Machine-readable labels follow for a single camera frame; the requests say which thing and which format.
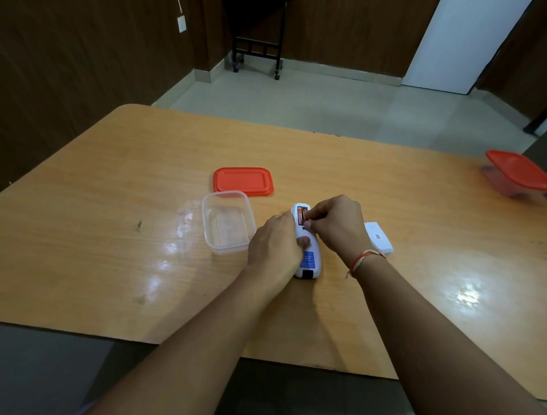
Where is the black furniture leg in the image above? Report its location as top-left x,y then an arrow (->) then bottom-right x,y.
523,109 -> 547,138

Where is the person's right hand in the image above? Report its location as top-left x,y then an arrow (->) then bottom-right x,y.
303,194 -> 377,268

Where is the black wheeled cart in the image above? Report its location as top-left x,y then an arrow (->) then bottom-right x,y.
226,0 -> 288,81

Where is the person's right forearm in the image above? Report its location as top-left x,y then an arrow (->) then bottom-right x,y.
350,252 -> 547,415

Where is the clear plastic container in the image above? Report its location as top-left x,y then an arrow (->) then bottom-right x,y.
201,190 -> 257,256

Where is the white remote control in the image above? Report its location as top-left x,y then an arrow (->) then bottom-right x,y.
290,203 -> 321,280

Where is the white battery cover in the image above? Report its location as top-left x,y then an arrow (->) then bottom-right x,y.
364,221 -> 394,255

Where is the white door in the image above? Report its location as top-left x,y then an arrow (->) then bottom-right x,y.
402,0 -> 533,95

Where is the red plastic lid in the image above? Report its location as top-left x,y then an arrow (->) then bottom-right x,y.
213,167 -> 275,197

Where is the person's left hand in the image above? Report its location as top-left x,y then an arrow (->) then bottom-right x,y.
246,211 -> 311,292

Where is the person's left forearm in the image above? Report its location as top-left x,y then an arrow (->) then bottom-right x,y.
87,265 -> 301,415

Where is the orange and white thread bracelet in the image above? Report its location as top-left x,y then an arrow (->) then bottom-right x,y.
346,249 -> 387,279

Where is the clear container with red lid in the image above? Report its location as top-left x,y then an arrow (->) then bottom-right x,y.
480,149 -> 547,202

